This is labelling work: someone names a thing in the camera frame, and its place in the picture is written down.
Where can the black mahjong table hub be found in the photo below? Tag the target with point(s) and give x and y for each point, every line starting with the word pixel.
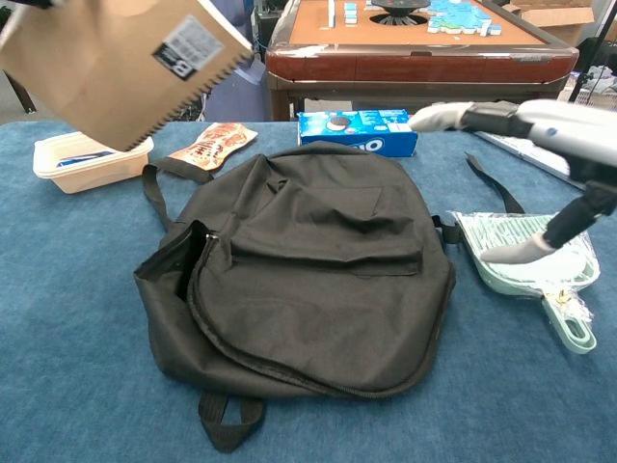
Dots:
pixel 397 7

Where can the black tripod stand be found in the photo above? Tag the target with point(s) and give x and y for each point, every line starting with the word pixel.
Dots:
pixel 585 58

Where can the orange snack pouch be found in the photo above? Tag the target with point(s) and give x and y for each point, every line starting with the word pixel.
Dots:
pixel 212 144

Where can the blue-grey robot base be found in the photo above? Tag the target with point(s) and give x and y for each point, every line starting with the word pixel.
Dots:
pixel 236 91

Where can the blue felt table cover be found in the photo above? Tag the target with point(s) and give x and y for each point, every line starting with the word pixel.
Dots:
pixel 72 289

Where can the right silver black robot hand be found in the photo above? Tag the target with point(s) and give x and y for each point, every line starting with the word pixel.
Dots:
pixel 578 135

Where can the blue mahjong tile pile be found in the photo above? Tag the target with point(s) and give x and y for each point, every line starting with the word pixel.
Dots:
pixel 458 17

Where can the black fabric backpack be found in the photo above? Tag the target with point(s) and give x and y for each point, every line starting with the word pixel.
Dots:
pixel 313 289

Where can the cream plastic food container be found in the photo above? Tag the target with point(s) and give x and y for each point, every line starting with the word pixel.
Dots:
pixel 87 176

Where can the brown cardboard box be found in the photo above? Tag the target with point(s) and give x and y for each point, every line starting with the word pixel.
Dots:
pixel 554 19

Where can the blue Oreo cookie box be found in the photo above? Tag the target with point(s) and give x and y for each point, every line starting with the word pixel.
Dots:
pixel 356 140

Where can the brown spiral notebook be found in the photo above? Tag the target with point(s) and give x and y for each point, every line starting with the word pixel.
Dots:
pixel 111 72

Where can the brown mahjong table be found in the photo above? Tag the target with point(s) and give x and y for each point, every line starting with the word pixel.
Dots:
pixel 410 62

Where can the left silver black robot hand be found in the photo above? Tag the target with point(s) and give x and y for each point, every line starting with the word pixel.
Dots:
pixel 43 3

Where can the mint green wrapped dustpan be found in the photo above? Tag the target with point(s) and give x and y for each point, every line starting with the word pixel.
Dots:
pixel 525 275

